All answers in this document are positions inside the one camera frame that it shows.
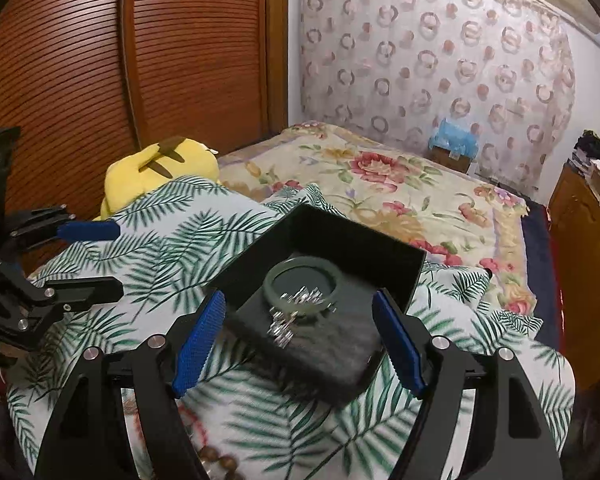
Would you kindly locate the black jewelry box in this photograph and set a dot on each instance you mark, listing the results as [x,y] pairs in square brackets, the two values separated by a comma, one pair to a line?
[330,240]

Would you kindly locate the light blue plastic bag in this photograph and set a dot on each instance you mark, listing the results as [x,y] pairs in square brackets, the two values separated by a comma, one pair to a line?
[455,135]

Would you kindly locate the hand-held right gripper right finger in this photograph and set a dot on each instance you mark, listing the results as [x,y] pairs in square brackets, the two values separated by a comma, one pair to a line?
[400,345]

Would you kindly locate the wooden slatted wardrobe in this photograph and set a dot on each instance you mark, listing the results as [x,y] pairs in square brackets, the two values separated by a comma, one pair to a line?
[79,60]

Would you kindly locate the long wooden cabinet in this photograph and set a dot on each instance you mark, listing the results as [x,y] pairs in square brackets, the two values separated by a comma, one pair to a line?
[590,260]

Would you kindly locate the palm leaf printed cloth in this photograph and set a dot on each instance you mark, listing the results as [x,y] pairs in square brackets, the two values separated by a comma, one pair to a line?
[179,250]

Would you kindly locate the stack of folded clothes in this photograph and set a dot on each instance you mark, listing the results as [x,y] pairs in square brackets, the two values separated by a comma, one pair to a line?
[580,166]

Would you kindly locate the dark blue bed sheet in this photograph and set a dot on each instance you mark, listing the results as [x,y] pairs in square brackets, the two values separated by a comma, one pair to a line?
[540,260]

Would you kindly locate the black bag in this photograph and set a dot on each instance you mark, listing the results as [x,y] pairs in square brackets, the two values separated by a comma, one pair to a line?
[597,145]

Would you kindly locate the green jade bangle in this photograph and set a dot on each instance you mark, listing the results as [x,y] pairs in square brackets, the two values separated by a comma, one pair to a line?
[280,272]

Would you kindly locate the floral blanket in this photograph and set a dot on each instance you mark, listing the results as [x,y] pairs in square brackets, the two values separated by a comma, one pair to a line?
[380,185]

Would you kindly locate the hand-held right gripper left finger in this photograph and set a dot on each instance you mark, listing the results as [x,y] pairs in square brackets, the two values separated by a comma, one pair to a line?
[199,345]

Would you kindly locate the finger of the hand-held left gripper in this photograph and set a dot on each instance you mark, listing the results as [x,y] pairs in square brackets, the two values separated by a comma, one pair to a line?
[87,290]
[89,231]

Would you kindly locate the small cardboard box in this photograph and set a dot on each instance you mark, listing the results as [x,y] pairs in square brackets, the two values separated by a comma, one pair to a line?
[450,160]

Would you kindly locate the yellow plush toy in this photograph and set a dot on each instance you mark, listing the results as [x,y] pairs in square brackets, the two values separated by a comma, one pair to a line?
[129,175]

